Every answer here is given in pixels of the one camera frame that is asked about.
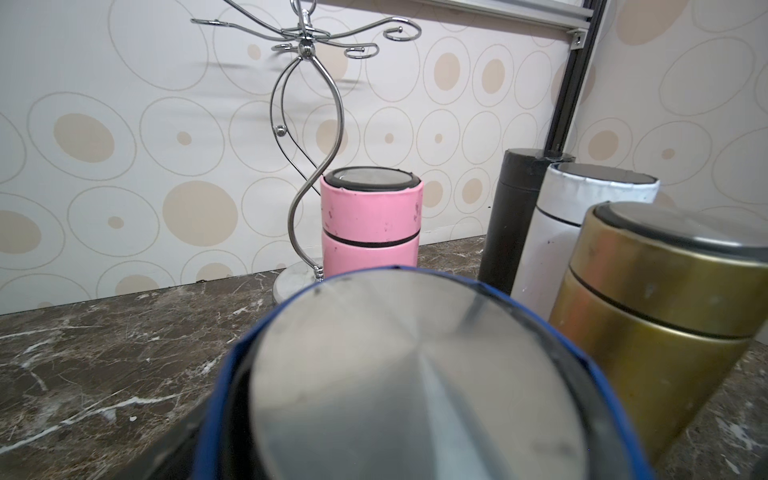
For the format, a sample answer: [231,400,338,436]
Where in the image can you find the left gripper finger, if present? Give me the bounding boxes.
[110,400,207,480]

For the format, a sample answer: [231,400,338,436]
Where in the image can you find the blue thermos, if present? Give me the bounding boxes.
[191,267,653,479]

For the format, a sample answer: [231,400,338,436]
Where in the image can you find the pink thermos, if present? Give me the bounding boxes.
[320,166,424,278]

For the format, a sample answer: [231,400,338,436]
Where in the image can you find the black thermos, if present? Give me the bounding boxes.
[478,148,575,294]

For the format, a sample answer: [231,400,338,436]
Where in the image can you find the white thermos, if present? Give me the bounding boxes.
[511,163,660,320]

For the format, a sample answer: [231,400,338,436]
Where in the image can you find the gold thermos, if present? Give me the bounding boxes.
[549,202,767,461]

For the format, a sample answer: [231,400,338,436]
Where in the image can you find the silver wire cup stand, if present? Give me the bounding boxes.
[190,0,423,304]

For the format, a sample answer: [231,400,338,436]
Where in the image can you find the horizontal aluminium rail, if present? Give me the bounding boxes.
[422,0,599,50]

